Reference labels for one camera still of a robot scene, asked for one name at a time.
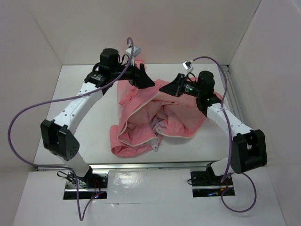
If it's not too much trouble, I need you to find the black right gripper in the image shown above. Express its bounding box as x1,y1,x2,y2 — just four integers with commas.
159,73,202,98

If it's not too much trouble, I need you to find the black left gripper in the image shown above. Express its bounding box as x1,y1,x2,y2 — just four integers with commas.
111,57,155,89

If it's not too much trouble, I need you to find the pink zip-up jacket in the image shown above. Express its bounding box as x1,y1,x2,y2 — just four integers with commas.
110,79,206,158

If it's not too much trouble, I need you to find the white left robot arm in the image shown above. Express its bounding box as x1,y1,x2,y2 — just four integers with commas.
40,46,155,188

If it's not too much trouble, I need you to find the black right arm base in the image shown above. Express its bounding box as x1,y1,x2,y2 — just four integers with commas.
187,164,235,198

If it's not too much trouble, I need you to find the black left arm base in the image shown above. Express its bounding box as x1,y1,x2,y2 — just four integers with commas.
56,171,109,200

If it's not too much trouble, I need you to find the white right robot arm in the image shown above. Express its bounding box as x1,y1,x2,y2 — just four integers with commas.
160,71,267,185

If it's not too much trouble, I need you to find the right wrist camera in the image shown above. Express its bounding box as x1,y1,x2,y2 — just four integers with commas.
182,60,193,76

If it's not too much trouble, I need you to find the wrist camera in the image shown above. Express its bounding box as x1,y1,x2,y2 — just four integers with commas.
182,60,193,76
126,46,142,58

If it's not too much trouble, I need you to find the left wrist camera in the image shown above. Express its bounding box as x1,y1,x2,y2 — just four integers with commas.
126,46,142,58

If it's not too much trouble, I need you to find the aluminium right side rail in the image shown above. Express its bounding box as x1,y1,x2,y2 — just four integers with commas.
219,65,245,123

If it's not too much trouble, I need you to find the aluminium rail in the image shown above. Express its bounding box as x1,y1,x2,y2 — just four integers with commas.
35,160,236,171
219,65,245,123

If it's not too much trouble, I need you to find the aluminium front rail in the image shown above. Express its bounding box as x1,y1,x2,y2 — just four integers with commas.
35,160,236,171

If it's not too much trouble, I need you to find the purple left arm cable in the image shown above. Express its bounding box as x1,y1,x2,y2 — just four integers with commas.
8,37,136,221

